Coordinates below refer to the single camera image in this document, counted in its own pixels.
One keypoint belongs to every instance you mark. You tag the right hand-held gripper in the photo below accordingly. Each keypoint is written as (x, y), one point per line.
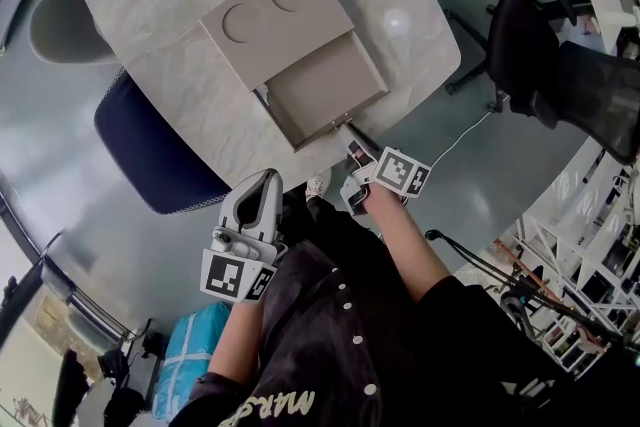
(400, 172)

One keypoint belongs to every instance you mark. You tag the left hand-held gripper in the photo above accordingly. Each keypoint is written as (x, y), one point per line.
(235, 272)

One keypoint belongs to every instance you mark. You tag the beige drawer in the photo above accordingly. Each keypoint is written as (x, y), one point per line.
(325, 85)

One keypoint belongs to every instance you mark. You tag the beige drawer box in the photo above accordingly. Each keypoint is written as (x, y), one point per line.
(280, 22)

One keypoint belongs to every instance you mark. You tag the person's right forearm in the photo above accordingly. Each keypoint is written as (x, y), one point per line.
(405, 240)

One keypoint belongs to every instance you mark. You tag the person's left forearm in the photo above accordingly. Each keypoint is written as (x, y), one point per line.
(240, 340)

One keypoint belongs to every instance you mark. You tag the person's white shoe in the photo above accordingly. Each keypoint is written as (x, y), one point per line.
(317, 187)

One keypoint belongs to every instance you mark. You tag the navy upholstered chair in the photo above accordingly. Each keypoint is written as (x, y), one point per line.
(145, 150)

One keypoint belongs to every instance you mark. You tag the blue plastic bag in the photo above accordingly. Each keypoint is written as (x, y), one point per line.
(187, 355)

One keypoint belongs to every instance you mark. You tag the person's black shirt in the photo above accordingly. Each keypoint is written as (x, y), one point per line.
(380, 340)

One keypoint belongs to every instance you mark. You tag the metal glass railing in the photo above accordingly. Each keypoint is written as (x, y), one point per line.
(55, 275)

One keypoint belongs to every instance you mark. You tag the white shelf rack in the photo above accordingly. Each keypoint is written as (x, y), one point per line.
(575, 240)

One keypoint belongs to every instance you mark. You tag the black mesh office chair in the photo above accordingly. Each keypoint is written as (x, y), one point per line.
(600, 100)

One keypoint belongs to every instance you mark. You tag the grey shell chair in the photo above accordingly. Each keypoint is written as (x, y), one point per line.
(65, 30)

